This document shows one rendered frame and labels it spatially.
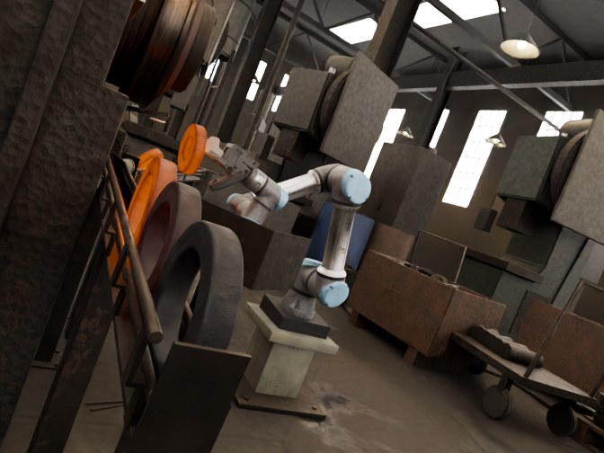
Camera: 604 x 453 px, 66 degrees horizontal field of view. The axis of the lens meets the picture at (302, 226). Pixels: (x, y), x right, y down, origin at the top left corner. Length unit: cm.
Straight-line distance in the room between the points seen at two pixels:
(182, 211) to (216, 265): 18
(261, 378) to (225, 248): 153
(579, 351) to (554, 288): 211
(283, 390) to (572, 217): 462
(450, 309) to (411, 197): 306
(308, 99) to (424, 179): 205
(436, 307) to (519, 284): 289
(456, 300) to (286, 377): 174
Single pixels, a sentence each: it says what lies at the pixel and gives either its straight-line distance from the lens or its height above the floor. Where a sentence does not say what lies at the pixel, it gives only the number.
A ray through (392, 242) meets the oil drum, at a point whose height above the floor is 73.
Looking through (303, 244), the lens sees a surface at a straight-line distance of 115.
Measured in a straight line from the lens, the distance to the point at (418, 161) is 625.
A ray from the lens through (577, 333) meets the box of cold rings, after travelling 464.
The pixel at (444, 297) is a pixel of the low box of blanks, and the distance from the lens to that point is 341.
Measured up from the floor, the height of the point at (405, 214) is 112.
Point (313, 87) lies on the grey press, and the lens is 523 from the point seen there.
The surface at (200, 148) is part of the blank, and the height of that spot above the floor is 83.
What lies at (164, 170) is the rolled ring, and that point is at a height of 77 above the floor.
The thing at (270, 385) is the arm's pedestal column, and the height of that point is 6.
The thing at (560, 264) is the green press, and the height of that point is 123.
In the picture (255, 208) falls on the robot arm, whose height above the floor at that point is 72.
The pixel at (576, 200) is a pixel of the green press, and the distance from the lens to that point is 606.
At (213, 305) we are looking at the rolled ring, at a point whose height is 69.
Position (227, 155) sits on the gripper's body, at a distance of 150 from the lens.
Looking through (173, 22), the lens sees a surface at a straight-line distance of 137.
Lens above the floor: 80
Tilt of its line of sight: 3 degrees down
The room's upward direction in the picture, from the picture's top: 22 degrees clockwise
